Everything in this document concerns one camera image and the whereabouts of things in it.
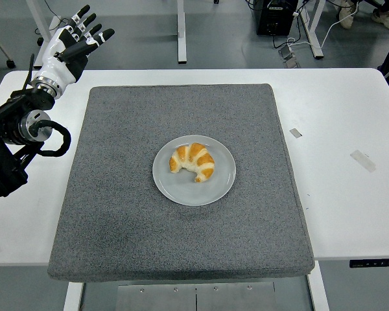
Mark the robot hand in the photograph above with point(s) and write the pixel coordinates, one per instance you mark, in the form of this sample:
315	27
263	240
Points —
53	69

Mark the golden croissant bread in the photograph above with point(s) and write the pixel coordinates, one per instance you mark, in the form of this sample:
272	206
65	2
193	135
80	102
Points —
201	158

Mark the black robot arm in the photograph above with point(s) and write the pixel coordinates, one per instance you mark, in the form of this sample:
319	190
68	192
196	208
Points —
0	171

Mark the round grey plate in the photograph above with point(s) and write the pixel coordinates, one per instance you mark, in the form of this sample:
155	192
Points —
181	191

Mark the grey metal plate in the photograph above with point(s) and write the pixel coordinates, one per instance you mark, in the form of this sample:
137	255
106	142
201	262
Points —
155	298

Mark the grey pole with caster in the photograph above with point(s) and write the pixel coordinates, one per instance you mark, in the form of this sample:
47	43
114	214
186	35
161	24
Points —
9	63

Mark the white straight table leg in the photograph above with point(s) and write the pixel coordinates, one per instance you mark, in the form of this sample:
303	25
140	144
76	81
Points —
181	32

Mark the grey felt mat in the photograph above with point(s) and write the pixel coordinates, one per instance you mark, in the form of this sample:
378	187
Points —
181	239

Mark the black equipment box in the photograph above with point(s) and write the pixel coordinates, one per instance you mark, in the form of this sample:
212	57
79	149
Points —
274	19

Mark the white table support leg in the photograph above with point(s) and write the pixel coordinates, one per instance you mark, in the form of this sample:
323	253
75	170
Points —
73	296
319	293

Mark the grey foot pedal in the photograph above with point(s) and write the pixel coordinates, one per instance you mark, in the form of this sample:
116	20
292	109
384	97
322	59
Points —
292	64
287	52

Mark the small clear tape piece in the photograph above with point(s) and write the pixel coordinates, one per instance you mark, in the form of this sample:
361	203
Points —
295	133

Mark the white angled table leg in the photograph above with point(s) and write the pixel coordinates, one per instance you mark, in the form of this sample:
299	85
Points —
314	39

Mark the person's beige shoe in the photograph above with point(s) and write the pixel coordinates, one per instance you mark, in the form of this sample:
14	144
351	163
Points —
387	20
347	14

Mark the large clear tape piece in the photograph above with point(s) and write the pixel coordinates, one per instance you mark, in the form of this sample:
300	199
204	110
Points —
363	161

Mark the black table control panel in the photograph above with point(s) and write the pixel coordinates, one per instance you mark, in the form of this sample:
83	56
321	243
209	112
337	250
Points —
376	263

